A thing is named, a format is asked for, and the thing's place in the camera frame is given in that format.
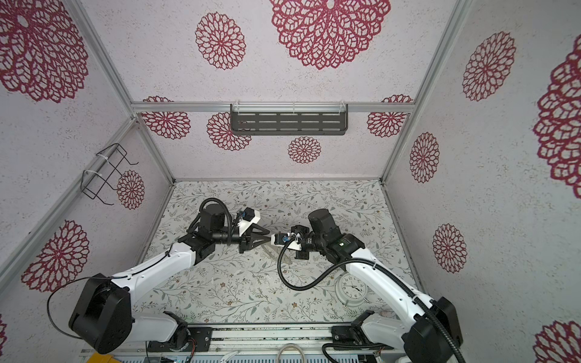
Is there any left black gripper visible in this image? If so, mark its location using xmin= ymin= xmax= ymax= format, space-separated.
xmin=213 ymin=224 xmax=272 ymax=253

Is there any silver metal key bottle opener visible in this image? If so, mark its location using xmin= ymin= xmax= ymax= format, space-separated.
xmin=262 ymin=243 xmax=293 ymax=265

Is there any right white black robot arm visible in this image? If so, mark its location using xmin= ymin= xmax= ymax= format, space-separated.
xmin=275 ymin=209 xmax=465 ymax=362

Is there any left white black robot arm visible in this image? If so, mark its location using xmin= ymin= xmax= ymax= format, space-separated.
xmin=68 ymin=198 xmax=273 ymax=354

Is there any white round alarm clock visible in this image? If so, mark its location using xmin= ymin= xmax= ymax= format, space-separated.
xmin=335 ymin=273 xmax=369 ymax=308

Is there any yellow object at bottom edge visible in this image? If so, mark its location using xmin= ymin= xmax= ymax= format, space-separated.
xmin=86 ymin=352 xmax=121 ymax=363

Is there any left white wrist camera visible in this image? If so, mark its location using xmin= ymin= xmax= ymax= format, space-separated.
xmin=236 ymin=207 xmax=260 ymax=236

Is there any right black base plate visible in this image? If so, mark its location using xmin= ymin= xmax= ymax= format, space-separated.
xmin=331 ymin=325 xmax=374 ymax=350

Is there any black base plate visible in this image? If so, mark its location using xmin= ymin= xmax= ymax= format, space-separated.
xmin=331 ymin=325 xmax=374 ymax=350
xmin=147 ymin=327 xmax=213 ymax=353

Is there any white cable loop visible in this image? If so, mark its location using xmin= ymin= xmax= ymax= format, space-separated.
xmin=275 ymin=343 xmax=308 ymax=363

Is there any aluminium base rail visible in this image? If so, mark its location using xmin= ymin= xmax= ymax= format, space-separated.
xmin=80 ymin=321 xmax=463 ymax=357

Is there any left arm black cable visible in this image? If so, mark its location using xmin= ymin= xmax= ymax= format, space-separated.
xmin=46 ymin=247 xmax=173 ymax=340

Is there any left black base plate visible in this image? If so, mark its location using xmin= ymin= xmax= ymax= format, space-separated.
xmin=147 ymin=327 xmax=213 ymax=353

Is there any dark grey wall shelf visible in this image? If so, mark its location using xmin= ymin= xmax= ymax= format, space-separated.
xmin=230 ymin=104 xmax=349 ymax=136

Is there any black wire wall basket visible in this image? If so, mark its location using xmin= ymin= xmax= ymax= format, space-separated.
xmin=80 ymin=143 xmax=139 ymax=206

